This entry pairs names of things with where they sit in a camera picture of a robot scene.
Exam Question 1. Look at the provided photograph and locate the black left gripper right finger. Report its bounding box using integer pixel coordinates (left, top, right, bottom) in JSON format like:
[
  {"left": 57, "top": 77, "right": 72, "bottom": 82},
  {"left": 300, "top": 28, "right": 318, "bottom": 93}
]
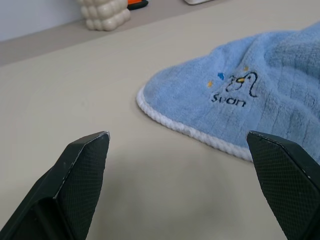
[{"left": 246, "top": 130, "right": 320, "bottom": 240}]

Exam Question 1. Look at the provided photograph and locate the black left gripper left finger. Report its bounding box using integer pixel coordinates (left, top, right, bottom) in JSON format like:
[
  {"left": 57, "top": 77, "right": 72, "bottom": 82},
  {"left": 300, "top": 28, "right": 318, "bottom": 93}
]
[{"left": 0, "top": 130, "right": 111, "bottom": 240}]

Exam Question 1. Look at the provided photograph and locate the blue towel with swan embroidery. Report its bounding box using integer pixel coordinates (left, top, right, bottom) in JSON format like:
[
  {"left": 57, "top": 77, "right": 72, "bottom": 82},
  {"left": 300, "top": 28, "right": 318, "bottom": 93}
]
[{"left": 135, "top": 21, "right": 320, "bottom": 164}]

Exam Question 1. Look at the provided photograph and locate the cream bubbly ceramic vase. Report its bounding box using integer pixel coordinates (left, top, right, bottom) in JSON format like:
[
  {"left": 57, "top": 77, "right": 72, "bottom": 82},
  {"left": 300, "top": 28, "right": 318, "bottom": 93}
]
[{"left": 76, "top": 0, "right": 132, "bottom": 32}]

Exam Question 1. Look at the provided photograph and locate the orange and black object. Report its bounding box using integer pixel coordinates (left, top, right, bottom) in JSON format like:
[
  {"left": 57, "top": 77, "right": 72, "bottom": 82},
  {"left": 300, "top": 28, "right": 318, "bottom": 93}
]
[{"left": 126, "top": 0, "right": 150, "bottom": 11}]

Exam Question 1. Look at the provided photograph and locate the white flat object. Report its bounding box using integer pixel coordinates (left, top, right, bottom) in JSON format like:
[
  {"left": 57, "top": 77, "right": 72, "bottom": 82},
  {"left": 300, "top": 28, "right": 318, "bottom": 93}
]
[{"left": 183, "top": 0, "right": 213, "bottom": 6}]

